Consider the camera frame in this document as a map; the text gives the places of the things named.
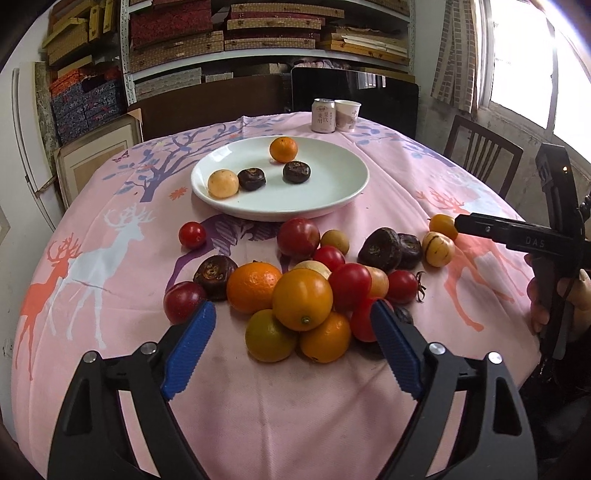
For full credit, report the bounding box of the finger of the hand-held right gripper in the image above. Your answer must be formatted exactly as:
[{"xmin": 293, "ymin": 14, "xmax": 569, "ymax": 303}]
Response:
[{"xmin": 454, "ymin": 213, "xmax": 518, "ymax": 247}]

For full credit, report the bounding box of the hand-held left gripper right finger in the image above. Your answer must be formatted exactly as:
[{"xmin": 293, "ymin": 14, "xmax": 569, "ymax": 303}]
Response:
[{"xmin": 369, "ymin": 299, "xmax": 539, "ymax": 480}]

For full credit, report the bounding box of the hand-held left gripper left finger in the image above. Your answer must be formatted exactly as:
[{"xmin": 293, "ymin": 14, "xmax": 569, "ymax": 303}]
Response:
[{"xmin": 47, "ymin": 301, "xmax": 218, "ymax": 480}]

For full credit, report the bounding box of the small yellow-orange citrus fruit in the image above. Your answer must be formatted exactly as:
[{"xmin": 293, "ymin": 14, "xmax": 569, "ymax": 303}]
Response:
[{"xmin": 428, "ymin": 214, "xmax": 459, "ymax": 241}]

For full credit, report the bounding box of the dark red tomato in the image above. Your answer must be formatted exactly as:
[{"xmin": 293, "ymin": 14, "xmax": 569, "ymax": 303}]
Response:
[{"xmin": 163, "ymin": 281, "xmax": 207, "ymax": 325}]

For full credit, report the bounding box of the yellow striped fruit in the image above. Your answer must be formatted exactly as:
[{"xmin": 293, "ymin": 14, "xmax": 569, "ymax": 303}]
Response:
[{"xmin": 421, "ymin": 232, "xmax": 455, "ymax": 268}]

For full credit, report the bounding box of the greenish orange mandarin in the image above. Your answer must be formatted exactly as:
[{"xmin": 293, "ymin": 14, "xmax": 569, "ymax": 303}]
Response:
[{"xmin": 245, "ymin": 309, "xmax": 298, "ymax": 363}]

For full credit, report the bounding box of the white round plate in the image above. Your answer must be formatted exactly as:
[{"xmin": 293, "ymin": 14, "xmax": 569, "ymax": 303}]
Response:
[{"xmin": 191, "ymin": 136, "xmax": 370, "ymax": 223}]

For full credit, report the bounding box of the person's right forearm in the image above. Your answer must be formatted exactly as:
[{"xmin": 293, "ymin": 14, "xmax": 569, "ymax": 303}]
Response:
[{"xmin": 519, "ymin": 318, "xmax": 591, "ymax": 467}]

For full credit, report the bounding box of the person's right hand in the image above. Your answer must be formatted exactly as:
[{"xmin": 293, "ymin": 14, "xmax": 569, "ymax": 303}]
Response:
[{"xmin": 526, "ymin": 268, "xmax": 591, "ymax": 335}]

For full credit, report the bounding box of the pale orange fruit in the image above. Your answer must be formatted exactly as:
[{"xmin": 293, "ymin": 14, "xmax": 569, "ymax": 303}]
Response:
[{"xmin": 367, "ymin": 266, "xmax": 390, "ymax": 300}]

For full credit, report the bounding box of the large dark water chestnut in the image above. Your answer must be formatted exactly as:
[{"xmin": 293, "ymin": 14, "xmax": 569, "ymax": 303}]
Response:
[
  {"xmin": 357, "ymin": 227, "xmax": 403, "ymax": 273},
  {"xmin": 193, "ymin": 255, "xmax": 239, "ymax": 302}
]

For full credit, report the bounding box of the dark wooden chair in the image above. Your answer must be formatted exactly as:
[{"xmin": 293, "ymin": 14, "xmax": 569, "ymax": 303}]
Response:
[{"xmin": 443, "ymin": 114, "xmax": 524, "ymax": 200}]

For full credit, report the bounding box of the pink deer print tablecloth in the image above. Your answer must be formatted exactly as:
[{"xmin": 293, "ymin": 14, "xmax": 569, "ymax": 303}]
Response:
[{"xmin": 10, "ymin": 113, "xmax": 548, "ymax": 480}]

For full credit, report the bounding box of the small red tomato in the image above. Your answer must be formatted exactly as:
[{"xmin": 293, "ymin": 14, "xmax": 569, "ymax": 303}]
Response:
[{"xmin": 178, "ymin": 221, "xmax": 207, "ymax": 250}]

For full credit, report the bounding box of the small tan round fruit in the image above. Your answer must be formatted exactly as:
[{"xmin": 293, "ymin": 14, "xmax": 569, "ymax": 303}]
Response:
[{"xmin": 320, "ymin": 229, "xmax": 350, "ymax": 256}]

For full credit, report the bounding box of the window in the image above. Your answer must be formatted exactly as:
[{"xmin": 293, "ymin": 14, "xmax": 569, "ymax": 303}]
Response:
[{"xmin": 475, "ymin": 0, "xmax": 591, "ymax": 153}]

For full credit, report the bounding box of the large red tomato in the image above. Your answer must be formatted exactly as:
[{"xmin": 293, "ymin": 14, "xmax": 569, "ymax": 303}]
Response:
[{"xmin": 276, "ymin": 217, "xmax": 321, "ymax": 258}]

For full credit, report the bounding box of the black glossy panel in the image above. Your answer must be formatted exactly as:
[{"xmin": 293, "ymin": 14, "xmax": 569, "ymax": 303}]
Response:
[{"xmin": 290, "ymin": 66, "xmax": 420, "ymax": 139}]

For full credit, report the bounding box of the checked curtain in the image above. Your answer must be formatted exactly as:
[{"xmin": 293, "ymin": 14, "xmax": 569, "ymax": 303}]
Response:
[{"xmin": 431, "ymin": 0, "xmax": 481, "ymax": 114}]

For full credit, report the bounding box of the printed paper cup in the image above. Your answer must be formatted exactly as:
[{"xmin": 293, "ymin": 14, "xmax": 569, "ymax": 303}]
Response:
[{"xmin": 334, "ymin": 100, "xmax": 362, "ymax": 133}]

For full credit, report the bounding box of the pink drink can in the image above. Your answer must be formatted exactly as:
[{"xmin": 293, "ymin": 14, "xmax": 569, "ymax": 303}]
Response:
[{"xmin": 311, "ymin": 98, "xmax": 338, "ymax": 134}]

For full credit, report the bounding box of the framed picture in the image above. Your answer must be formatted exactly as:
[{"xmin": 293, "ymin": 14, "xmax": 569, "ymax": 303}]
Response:
[{"xmin": 53, "ymin": 115, "xmax": 144, "ymax": 208}]

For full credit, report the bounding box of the stack of light wooden boxes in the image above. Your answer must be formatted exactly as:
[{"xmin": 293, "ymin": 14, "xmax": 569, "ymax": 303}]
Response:
[{"xmin": 318, "ymin": 25, "xmax": 411, "ymax": 65}]

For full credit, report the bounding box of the dark brown wooden board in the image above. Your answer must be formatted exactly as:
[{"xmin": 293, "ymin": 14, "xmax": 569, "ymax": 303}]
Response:
[{"xmin": 128, "ymin": 74, "xmax": 293, "ymax": 142}]

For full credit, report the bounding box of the stack of blue patterned boxes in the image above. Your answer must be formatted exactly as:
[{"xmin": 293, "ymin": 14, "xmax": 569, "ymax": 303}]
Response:
[{"xmin": 50, "ymin": 69, "xmax": 125, "ymax": 144}]

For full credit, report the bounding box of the white panel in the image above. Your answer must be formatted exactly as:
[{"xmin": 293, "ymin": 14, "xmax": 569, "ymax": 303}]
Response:
[{"xmin": 11, "ymin": 62, "xmax": 65, "ymax": 232}]

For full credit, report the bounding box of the grey patterned box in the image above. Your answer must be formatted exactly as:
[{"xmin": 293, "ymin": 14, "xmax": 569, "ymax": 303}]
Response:
[{"xmin": 134, "ymin": 68, "xmax": 204, "ymax": 100}]

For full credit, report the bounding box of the white metal shelf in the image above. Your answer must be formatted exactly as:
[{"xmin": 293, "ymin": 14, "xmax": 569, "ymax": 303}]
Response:
[{"xmin": 119, "ymin": 0, "xmax": 416, "ymax": 102}]

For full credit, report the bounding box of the stack of woven flat boxes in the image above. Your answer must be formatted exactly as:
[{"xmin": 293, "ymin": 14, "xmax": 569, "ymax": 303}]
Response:
[{"xmin": 127, "ymin": 0, "xmax": 411, "ymax": 75}]

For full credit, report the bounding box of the red patterned box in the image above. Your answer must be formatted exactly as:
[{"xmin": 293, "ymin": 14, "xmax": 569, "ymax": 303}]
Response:
[{"xmin": 129, "ymin": 0, "xmax": 213, "ymax": 47}]

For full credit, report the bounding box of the stack of yellow boxes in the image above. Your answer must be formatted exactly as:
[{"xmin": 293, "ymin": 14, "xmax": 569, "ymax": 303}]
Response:
[{"xmin": 41, "ymin": 0, "xmax": 116, "ymax": 68}]

